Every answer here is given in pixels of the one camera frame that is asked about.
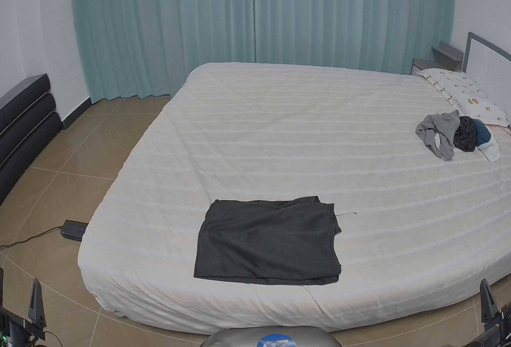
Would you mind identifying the grey bedside table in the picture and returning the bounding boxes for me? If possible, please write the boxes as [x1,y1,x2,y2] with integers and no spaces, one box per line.
[412,41,464,74]

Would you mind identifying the black glossy garment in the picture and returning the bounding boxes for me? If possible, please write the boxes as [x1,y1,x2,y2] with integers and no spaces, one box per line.
[453,116,478,153]

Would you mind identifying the black T-shirt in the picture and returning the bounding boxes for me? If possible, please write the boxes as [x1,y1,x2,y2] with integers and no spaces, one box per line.
[193,195,357,286]

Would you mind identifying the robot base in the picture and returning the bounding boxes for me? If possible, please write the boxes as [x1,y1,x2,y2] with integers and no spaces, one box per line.
[199,327,334,347]

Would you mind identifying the bed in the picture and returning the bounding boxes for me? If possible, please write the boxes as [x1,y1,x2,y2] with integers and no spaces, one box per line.
[77,32,511,335]

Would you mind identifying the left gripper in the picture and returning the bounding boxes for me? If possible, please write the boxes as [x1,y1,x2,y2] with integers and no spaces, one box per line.
[0,267,47,341]

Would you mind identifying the black power adapter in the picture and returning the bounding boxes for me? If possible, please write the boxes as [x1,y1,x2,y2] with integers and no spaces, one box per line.
[60,219,89,241]

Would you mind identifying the dark blue garment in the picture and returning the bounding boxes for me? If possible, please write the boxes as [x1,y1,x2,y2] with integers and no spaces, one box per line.
[472,119,492,148]

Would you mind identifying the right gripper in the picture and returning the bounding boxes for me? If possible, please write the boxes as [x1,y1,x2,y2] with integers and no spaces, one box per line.
[480,279,511,334]

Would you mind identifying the grey shorts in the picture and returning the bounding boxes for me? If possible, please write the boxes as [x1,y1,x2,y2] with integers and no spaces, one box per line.
[415,110,461,161]

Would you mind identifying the white garment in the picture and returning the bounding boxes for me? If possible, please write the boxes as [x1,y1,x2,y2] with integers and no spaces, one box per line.
[477,136,501,163]

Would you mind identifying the white printed pillow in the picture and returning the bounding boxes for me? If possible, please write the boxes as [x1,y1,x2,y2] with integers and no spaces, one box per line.
[417,68,511,127]

